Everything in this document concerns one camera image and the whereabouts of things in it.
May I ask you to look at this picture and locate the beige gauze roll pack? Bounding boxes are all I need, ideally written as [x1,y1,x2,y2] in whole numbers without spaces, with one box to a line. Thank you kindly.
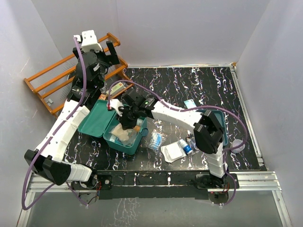
[110,123,137,146]

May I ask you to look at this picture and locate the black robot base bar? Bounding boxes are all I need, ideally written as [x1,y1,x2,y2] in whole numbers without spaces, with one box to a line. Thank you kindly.
[71,170,240,201]

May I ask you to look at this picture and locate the long beige medicine box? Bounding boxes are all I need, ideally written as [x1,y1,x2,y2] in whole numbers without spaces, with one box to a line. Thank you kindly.
[110,82,125,96]

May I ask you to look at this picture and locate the white bottle green label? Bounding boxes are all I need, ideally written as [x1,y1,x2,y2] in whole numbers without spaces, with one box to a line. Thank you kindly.
[136,118,144,127]

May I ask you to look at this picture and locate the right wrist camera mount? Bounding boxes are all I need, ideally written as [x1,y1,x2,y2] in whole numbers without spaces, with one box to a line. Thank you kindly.
[107,99,124,117]

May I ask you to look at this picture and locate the blue white swab bag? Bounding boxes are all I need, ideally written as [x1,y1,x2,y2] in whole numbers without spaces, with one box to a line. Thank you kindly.
[109,135,122,145]

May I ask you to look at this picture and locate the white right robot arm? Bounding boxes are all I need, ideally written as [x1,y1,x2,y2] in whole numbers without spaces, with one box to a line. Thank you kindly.
[110,89,228,188]

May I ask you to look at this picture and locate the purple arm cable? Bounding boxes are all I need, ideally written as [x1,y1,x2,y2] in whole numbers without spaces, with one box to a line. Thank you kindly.
[21,36,87,210]
[107,79,248,206]

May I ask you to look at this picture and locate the clear bag blue items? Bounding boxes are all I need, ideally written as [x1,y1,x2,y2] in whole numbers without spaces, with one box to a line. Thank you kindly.
[148,130,168,151]

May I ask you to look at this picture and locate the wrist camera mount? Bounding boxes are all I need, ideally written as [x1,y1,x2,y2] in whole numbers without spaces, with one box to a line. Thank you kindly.
[107,99,124,117]
[73,30,103,52]

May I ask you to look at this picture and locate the orange medicine box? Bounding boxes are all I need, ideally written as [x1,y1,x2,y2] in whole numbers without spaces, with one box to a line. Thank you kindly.
[99,94,107,100]

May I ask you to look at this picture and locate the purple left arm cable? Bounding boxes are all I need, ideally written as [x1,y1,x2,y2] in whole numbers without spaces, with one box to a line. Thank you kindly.
[21,36,87,210]

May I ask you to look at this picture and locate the white square gauze pack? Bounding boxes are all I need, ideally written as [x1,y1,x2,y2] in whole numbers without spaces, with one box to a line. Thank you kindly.
[160,142,186,163]

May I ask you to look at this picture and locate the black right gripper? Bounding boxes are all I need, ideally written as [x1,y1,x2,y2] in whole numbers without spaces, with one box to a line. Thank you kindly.
[116,106,141,131]

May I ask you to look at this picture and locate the brown bottle orange label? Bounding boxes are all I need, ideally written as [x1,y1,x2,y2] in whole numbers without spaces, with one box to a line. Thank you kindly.
[134,126,140,132]

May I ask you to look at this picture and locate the white blue flat sachet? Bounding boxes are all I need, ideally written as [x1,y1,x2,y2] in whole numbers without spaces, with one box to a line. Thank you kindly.
[184,99,197,111]

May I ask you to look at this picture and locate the clear bag small items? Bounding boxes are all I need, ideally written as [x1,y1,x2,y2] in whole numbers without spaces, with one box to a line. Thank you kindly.
[186,135,199,152]

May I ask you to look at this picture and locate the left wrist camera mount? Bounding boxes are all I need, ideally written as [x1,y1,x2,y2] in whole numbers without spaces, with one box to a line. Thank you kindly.
[73,30,103,52]

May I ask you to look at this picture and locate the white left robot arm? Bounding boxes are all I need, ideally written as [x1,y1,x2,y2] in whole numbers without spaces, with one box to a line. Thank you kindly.
[24,41,120,189]

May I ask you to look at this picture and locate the white bottle blue label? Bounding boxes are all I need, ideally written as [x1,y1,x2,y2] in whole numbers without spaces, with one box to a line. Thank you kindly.
[178,139,193,156]

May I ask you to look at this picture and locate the teal plastic medicine box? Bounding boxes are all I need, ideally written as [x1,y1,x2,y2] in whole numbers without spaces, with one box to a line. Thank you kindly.
[78,100,149,155]

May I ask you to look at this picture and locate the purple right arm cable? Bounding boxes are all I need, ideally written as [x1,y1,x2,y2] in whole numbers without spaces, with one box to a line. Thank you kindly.
[107,79,248,206]

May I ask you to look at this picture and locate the dark teal tray insert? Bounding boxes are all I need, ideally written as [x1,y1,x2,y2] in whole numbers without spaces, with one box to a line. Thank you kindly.
[211,110,229,147]

